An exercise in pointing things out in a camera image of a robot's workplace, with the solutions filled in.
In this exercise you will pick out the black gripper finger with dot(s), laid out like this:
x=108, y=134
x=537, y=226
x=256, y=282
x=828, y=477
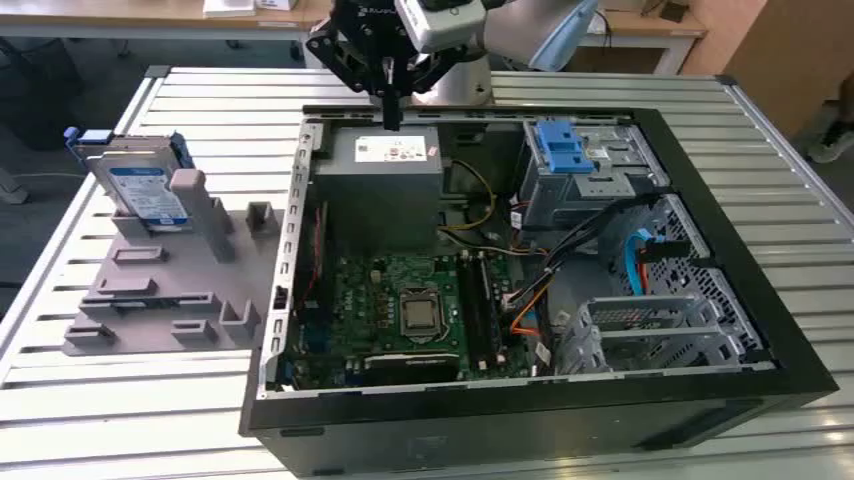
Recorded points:
x=340, y=65
x=436, y=65

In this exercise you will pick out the hard disk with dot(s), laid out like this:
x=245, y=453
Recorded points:
x=142, y=190

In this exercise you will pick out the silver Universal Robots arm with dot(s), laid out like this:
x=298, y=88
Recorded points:
x=460, y=75

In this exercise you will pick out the metal disk bay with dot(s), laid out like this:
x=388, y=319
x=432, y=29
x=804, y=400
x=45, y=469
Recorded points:
x=640, y=337

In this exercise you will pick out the white box with black label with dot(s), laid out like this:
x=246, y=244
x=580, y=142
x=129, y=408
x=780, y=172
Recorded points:
x=276, y=4

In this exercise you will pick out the blue drive latch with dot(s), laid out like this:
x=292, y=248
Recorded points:
x=560, y=145

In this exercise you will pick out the grey power supply unit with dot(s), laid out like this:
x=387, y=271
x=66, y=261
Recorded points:
x=373, y=210

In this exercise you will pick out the metal drive cage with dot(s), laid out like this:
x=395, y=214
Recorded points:
x=553, y=200

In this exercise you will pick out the small black device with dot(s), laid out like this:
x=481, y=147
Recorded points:
x=675, y=12

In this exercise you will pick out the black CPU socket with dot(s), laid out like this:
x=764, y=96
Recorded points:
x=421, y=292

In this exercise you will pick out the green motherboard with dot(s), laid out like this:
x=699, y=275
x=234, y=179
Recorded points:
x=373, y=300

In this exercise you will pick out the grey parts rack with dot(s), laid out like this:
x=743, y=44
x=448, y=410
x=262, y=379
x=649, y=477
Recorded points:
x=186, y=280

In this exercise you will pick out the silver CPU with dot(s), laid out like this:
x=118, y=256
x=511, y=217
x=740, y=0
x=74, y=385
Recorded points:
x=420, y=315

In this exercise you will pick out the RAM stick with black chips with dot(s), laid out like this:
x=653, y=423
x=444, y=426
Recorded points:
x=493, y=320

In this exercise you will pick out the light wooden cabinet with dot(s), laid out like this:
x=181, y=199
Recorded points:
x=787, y=60

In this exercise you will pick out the grey stand foot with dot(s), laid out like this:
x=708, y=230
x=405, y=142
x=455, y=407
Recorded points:
x=14, y=192

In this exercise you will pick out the black graphics card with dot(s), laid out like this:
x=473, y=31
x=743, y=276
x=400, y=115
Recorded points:
x=413, y=367

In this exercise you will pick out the person's leg with shoe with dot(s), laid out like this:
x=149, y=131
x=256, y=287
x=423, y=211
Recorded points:
x=827, y=147

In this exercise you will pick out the black PC case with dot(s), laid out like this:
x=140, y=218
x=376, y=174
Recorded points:
x=467, y=425

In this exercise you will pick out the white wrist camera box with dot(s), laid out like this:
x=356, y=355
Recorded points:
x=447, y=22

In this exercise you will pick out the wooden desk white frame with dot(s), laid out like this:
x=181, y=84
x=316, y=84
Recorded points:
x=166, y=19
x=640, y=25

